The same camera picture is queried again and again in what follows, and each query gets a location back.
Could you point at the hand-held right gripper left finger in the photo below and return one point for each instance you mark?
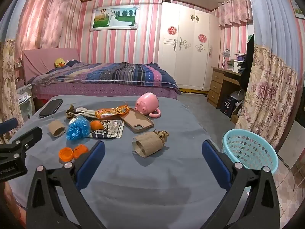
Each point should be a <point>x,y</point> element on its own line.
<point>91,162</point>

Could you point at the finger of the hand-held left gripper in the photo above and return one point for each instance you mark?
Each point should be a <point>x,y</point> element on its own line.
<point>28,136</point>
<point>8,126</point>

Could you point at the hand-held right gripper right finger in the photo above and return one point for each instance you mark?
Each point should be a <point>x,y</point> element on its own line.
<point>215,162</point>

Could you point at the orange plastic cap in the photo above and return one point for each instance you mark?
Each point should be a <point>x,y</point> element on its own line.
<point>66,154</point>
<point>80,151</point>

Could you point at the small cardboard roll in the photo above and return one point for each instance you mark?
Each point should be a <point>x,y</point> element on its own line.
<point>55,127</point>

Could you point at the blue plastic bag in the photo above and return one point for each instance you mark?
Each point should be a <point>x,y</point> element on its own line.
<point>77,128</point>

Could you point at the orange fruit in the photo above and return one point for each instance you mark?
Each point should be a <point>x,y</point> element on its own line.
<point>96,125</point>

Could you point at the dark patterned packet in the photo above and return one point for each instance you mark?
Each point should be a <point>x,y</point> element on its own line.
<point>114,128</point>

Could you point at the light blue plastic basket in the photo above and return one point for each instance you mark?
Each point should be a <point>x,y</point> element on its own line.
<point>259,152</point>

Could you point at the brown wrapper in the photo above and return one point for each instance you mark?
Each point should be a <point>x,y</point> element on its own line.
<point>70,111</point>

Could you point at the white sock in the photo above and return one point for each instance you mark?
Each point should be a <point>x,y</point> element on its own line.
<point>87,112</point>

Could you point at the orange snack bag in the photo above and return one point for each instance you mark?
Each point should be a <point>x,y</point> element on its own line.
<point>112,112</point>

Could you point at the brown paper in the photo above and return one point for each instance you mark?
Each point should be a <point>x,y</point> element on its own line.
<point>164,134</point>

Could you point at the large cardboard tube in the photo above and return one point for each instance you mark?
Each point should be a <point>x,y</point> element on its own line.
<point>149,143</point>

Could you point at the white nightstand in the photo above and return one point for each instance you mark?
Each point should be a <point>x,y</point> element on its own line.
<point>25,102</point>

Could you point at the black phone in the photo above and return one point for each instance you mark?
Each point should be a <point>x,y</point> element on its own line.
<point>50,108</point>

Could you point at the brown cardboard box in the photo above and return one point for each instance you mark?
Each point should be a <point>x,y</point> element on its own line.
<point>234,118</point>

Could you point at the blue floral curtain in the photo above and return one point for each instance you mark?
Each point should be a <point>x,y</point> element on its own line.
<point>8,76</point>
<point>269,76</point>

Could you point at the black paper bag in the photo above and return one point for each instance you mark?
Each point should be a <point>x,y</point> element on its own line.
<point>228,106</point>

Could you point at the brown phone case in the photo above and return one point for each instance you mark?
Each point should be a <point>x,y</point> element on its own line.
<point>140,121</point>

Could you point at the pink headboard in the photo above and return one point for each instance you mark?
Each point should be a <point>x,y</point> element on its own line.
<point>40,59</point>

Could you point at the purple polka-dot bed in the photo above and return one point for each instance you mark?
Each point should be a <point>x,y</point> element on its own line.
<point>107,89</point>

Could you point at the wooden desk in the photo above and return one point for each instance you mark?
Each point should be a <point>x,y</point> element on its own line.
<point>216,83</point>

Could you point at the yellow duck plush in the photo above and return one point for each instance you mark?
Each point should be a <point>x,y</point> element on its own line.
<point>60,63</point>

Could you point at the white panel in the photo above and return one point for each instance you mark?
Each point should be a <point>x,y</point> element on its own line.
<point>292,140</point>

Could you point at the pink pig mug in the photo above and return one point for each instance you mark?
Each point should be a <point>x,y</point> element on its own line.
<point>147,102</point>

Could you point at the striped purple quilt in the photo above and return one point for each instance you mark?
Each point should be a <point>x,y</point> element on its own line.
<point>114,74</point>

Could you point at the white box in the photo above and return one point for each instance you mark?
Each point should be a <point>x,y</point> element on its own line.
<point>234,64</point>

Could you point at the white wardrobe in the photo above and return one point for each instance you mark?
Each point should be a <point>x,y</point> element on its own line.
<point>188,62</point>

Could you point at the dark hanging clothing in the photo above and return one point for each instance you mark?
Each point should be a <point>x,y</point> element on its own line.
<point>247,62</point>

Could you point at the desk lamp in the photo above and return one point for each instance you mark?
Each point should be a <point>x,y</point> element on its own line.
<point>226,53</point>

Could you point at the long pink curtain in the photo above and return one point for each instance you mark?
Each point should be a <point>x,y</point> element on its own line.
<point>45,16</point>

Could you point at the red round paper decoration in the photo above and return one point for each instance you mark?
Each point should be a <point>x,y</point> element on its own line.
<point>202,37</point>
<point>172,30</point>

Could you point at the framed wedding photo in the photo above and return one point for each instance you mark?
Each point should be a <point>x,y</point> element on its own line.
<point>114,18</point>

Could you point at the short pink curtain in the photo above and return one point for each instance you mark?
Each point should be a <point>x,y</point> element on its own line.
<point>234,10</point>

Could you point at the small wall picture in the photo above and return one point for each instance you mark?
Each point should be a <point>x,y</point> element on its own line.
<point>300,8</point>

